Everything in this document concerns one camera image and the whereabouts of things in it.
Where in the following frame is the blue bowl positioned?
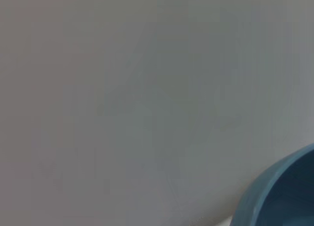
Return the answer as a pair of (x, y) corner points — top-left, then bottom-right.
(232, 142), (314, 226)

